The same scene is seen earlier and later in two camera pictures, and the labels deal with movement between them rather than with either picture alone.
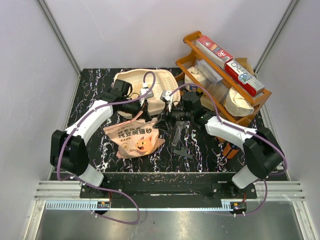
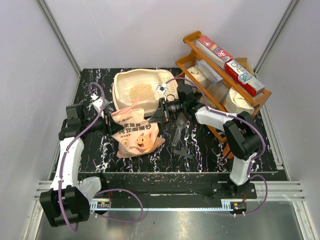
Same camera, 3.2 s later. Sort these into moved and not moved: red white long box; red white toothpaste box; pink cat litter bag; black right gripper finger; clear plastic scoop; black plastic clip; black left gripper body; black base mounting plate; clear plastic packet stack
Moved: black left gripper body; black right gripper finger; pink cat litter bag
Not moved: black plastic clip; red white toothpaste box; clear plastic scoop; black base mounting plate; clear plastic packet stack; red white long box
